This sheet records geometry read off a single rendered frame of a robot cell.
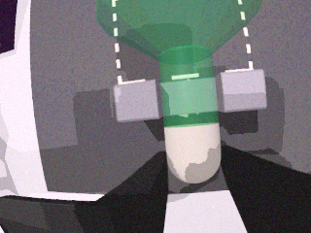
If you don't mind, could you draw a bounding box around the green glass bottle with white cap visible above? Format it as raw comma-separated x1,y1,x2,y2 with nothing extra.
96,0,263,183

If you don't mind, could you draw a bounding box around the dark grey flat mat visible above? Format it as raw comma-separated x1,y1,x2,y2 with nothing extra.
28,0,311,195

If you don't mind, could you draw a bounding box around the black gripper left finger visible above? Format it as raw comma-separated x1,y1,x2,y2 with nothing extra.
0,151,168,233

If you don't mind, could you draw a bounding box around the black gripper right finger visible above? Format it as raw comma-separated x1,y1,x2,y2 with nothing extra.
221,145,311,233

